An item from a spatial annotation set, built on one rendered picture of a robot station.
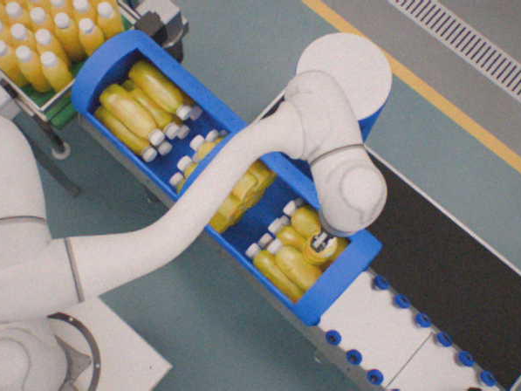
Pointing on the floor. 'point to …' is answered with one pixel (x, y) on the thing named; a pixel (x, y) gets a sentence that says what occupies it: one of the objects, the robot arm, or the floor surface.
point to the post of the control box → (49, 164)
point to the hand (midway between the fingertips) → (327, 236)
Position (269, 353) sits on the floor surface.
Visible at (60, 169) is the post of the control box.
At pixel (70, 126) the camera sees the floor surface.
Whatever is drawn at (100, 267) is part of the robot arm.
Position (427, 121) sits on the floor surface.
